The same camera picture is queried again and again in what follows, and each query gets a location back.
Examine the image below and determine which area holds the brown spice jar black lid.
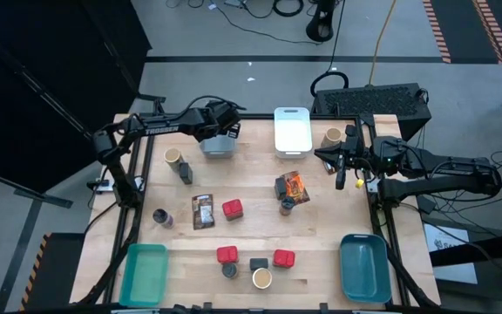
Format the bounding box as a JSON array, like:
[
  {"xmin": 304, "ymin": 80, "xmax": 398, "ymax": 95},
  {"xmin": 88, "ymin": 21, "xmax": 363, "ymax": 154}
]
[{"xmin": 278, "ymin": 196, "xmax": 297, "ymax": 218}]

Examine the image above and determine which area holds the black support pole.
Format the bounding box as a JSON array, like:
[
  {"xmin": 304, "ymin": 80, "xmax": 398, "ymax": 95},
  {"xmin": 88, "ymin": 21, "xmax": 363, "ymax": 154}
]
[{"xmin": 15, "ymin": 69, "xmax": 108, "ymax": 154}]

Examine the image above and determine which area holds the dark blue plastic bin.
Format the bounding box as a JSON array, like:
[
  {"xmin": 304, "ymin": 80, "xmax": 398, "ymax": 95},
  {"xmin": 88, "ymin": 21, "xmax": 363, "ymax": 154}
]
[{"xmin": 338, "ymin": 233, "xmax": 393, "ymax": 305}]

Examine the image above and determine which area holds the black stand base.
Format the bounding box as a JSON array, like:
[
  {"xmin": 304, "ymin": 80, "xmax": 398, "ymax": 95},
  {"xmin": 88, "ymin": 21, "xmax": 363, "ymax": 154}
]
[{"xmin": 305, "ymin": 0, "xmax": 336, "ymax": 44}]

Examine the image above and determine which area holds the black partition screen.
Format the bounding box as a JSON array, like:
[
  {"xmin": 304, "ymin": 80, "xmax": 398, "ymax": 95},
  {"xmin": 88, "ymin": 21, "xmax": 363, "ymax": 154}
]
[{"xmin": 0, "ymin": 0, "xmax": 153, "ymax": 193}]

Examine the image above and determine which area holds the black mat with orange stripes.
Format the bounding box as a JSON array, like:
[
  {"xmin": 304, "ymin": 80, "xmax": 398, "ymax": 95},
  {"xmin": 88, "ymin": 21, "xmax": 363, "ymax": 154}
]
[{"xmin": 422, "ymin": 0, "xmax": 502, "ymax": 66}]

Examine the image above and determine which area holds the black looped cable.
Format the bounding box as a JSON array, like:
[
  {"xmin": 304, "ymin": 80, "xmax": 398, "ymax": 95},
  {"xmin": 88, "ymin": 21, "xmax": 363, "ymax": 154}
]
[{"xmin": 309, "ymin": 0, "xmax": 350, "ymax": 99}]

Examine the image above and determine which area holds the teal green plastic bin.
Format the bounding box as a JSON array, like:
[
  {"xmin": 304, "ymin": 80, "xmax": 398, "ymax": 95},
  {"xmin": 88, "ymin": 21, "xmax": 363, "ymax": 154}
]
[{"xmin": 119, "ymin": 242, "xmax": 170, "ymax": 309}]

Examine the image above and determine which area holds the coiled black cable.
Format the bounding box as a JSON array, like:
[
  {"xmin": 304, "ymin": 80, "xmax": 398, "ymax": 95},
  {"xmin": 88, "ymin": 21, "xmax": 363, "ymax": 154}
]
[{"xmin": 272, "ymin": 0, "xmax": 305, "ymax": 18}]

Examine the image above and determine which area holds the black metal table frame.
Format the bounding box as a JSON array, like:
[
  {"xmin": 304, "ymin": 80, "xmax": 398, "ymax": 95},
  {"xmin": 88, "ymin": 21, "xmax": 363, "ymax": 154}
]
[{"xmin": 76, "ymin": 96, "xmax": 442, "ymax": 314}]

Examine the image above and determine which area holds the purple-labelled spice jar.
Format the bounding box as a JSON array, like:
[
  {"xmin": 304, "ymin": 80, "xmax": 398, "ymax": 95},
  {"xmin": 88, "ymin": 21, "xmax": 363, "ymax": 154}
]
[{"xmin": 152, "ymin": 208, "xmax": 175, "ymax": 230}]

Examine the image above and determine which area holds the black metal beam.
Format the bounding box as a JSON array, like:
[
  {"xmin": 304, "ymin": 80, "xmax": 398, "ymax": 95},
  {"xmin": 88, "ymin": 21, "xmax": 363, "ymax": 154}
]
[{"xmin": 429, "ymin": 238, "xmax": 502, "ymax": 268}]

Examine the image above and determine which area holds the black mat with hazard stripes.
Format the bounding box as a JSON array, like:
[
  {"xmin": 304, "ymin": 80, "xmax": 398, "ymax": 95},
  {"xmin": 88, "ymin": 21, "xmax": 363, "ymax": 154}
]
[{"xmin": 18, "ymin": 232, "xmax": 86, "ymax": 311}]

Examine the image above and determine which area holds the black power adapter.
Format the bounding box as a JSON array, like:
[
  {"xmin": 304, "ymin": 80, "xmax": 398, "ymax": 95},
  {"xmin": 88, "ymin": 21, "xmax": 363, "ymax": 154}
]
[{"xmin": 416, "ymin": 195, "xmax": 438, "ymax": 215}]

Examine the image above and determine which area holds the yellow cable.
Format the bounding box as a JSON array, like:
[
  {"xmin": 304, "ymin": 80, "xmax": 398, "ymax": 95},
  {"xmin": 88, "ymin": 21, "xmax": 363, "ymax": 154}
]
[{"xmin": 366, "ymin": 0, "xmax": 398, "ymax": 86}]

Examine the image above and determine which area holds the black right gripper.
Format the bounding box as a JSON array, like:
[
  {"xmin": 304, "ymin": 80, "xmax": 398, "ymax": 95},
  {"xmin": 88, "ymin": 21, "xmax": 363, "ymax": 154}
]
[{"xmin": 314, "ymin": 125, "xmax": 372, "ymax": 191}]

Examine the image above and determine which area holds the black computer case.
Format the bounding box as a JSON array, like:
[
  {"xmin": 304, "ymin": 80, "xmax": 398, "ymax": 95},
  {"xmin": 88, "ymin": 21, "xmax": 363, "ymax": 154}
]
[{"xmin": 310, "ymin": 82, "xmax": 433, "ymax": 144}]

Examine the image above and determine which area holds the white plastic bin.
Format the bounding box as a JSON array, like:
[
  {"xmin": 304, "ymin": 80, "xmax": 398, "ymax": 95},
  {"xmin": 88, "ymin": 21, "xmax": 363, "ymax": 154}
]
[{"xmin": 273, "ymin": 106, "xmax": 314, "ymax": 160}]

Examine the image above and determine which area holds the orange spice pouch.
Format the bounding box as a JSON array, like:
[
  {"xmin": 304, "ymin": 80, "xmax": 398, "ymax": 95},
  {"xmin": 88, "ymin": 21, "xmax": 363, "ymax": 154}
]
[{"xmin": 275, "ymin": 170, "xmax": 311, "ymax": 206}]

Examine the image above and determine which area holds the grey-blue plastic bin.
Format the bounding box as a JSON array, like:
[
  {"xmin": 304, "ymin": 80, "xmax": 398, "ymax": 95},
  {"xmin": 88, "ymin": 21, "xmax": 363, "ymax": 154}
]
[{"xmin": 199, "ymin": 106, "xmax": 237, "ymax": 160}]

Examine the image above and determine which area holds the red smoked paprika tin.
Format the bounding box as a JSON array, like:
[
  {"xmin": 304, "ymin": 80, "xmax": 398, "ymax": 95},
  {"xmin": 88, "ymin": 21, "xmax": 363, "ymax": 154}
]
[
  {"xmin": 221, "ymin": 198, "xmax": 244, "ymax": 222},
  {"xmin": 272, "ymin": 249, "xmax": 296, "ymax": 269},
  {"xmin": 215, "ymin": 245, "xmax": 240, "ymax": 265}
]

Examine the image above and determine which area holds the white printed sign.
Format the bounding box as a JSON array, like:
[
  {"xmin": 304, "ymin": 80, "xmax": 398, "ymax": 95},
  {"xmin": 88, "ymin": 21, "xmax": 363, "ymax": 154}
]
[{"xmin": 423, "ymin": 222, "xmax": 478, "ymax": 285}]

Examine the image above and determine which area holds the orange-labelled turmeric jar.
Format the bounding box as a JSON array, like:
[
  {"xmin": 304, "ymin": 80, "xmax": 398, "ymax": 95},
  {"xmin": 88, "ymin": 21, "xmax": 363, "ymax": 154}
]
[{"xmin": 220, "ymin": 262, "xmax": 240, "ymax": 280}]

